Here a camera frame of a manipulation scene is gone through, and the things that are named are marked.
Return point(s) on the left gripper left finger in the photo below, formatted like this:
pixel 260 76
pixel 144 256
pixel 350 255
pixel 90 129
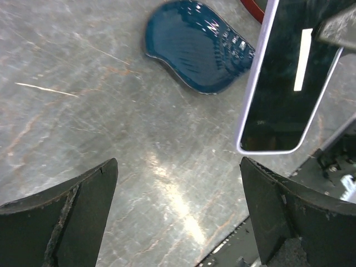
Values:
pixel 62 225

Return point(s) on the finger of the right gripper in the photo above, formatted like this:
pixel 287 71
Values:
pixel 339 29

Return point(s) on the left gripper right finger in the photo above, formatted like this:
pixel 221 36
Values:
pixel 282 210

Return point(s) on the purple case phone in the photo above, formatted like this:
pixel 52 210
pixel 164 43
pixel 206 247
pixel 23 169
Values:
pixel 289 75

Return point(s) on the red round tray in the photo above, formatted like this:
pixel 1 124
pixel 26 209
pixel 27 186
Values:
pixel 254 9

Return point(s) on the blue leaf dish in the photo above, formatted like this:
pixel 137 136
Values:
pixel 201 48

